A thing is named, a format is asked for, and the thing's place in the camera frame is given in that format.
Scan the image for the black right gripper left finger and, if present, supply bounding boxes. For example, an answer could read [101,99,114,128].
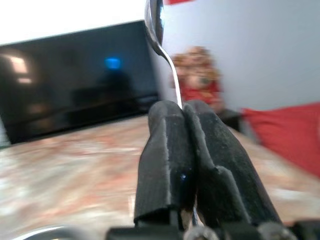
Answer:
[133,100,197,225]

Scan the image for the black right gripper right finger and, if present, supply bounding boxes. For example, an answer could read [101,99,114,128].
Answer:
[183,99,283,227]

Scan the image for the silver metal spoon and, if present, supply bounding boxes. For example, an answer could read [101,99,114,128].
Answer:
[144,0,185,111]

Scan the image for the red cushion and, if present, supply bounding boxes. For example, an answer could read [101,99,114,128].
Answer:
[241,101,320,179]

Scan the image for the doll with red dress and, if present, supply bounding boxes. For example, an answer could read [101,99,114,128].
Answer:
[170,46,226,113]

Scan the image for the black flat television screen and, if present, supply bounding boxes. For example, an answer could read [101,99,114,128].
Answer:
[0,20,161,145]

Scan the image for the red wall decoration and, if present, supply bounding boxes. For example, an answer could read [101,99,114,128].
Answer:
[165,0,196,5]

